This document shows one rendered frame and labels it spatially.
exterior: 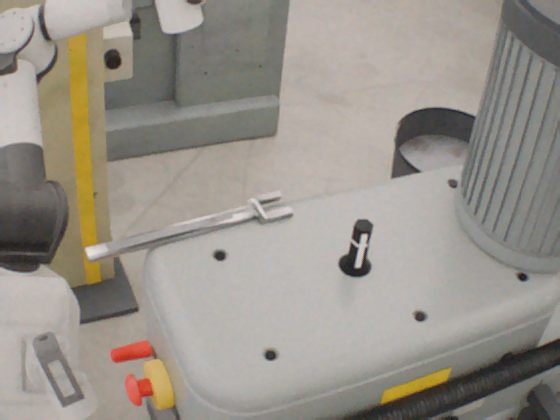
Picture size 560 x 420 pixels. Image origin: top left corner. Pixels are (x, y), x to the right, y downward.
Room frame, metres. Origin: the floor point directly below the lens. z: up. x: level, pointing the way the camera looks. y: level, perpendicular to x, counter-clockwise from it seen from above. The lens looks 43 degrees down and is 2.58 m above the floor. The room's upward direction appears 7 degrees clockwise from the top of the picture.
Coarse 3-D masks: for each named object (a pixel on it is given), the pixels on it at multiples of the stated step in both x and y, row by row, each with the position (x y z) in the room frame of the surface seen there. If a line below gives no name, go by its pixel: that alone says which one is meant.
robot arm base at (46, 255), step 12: (48, 180) 0.90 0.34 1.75; (60, 192) 0.87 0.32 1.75; (60, 204) 0.86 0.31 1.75; (60, 216) 0.84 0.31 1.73; (60, 228) 0.83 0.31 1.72; (60, 240) 0.83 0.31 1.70; (0, 252) 0.78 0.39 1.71; (12, 252) 0.79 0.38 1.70; (24, 252) 0.80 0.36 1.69; (36, 252) 0.81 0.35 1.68; (48, 252) 0.82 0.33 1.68
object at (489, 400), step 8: (496, 392) 0.65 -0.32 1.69; (480, 400) 0.64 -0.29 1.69; (488, 400) 0.65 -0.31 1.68; (456, 408) 0.62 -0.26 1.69; (464, 408) 0.63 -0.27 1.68; (472, 408) 0.63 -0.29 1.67; (480, 408) 0.64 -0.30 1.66; (488, 408) 0.65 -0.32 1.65; (440, 416) 0.61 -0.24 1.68; (448, 416) 0.62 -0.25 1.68; (464, 416) 0.63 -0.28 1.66; (472, 416) 0.64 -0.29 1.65
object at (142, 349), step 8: (128, 344) 0.65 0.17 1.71; (136, 344) 0.66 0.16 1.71; (144, 344) 0.66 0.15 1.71; (112, 352) 0.64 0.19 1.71; (120, 352) 0.64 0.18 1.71; (128, 352) 0.64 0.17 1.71; (136, 352) 0.65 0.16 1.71; (144, 352) 0.65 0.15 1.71; (112, 360) 0.63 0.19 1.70; (120, 360) 0.63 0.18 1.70; (128, 360) 0.64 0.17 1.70
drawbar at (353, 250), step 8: (360, 224) 0.67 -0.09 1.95; (368, 224) 0.67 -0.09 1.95; (352, 232) 0.67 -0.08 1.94; (360, 232) 0.66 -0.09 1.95; (368, 232) 0.66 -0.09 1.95; (368, 240) 0.66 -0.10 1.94; (352, 248) 0.66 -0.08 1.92; (352, 256) 0.66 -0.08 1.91; (352, 264) 0.66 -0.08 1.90; (344, 272) 0.67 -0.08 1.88; (352, 272) 0.66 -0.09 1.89; (360, 272) 0.66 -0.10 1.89
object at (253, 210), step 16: (272, 192) 0.76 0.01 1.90; (240, 208) 0.73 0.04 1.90; (256, 208) 0.73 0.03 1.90; (288, 208) 0.74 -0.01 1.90; (176, 224) 0.69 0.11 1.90; (192, 224) 0.69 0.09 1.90; (208, 224) 0.70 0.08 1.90; (224, 224) 0.70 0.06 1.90; (112, 240) 0.65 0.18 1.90; (128, 240) 0.66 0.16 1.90; (144, 240) 0.66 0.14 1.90; (160, 240) 0.66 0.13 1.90; (96, 256) 0.63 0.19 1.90; (112, 256) 0.63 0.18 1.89
